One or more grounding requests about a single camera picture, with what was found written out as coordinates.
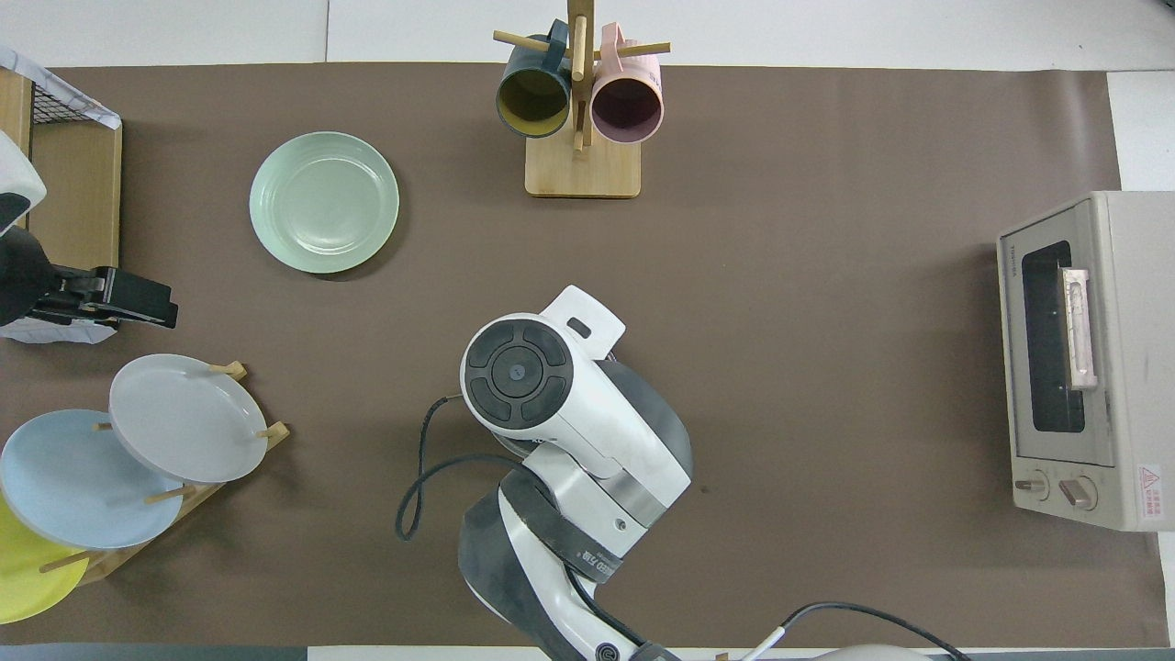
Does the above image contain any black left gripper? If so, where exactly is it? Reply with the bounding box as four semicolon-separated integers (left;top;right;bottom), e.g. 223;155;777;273
0;230;180;330

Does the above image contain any grey plate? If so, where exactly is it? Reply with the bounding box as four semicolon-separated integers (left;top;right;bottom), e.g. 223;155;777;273
108;354;269;485

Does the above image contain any light blue plate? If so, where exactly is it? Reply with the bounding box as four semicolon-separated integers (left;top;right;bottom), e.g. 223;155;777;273
0;409;185;550

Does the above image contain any wooden plate rack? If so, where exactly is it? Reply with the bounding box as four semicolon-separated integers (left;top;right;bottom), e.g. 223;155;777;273
37;361;290;588

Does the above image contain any green plate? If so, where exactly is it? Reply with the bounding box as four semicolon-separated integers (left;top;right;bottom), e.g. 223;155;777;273
249;131;400;274

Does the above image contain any yellow plate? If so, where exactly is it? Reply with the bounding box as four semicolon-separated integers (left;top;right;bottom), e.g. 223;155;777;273
0;496;90;625

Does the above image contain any wooden shelf rack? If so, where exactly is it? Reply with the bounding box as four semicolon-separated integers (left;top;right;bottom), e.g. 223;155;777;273
0;69;125;272

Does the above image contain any white patterned cloth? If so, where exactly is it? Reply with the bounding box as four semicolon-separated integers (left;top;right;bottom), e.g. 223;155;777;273
0;46;122;129

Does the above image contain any dark teal mug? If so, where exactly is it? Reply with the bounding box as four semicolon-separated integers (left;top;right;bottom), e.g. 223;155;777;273
496;20;575;139

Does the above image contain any wooden mug tree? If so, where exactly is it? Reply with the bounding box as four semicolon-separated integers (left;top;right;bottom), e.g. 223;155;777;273
493;0;671;198

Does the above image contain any pink ribbed mug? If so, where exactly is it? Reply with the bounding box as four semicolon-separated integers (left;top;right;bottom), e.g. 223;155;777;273
590;23;665;145

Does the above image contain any brown table mat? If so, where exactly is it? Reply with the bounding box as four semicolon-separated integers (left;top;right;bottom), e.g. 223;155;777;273
0;62;1162;648

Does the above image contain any beige toaster oven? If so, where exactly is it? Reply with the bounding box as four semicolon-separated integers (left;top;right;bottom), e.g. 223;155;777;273
996;190;1175;533

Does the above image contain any black wire basket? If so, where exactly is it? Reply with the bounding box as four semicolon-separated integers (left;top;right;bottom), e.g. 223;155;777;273
32;78;120;129

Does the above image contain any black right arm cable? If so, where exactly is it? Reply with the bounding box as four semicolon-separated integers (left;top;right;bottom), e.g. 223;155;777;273
395;395;515;543

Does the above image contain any black right base cable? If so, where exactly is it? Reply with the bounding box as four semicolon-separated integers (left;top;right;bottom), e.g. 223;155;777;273
742;601;969;661

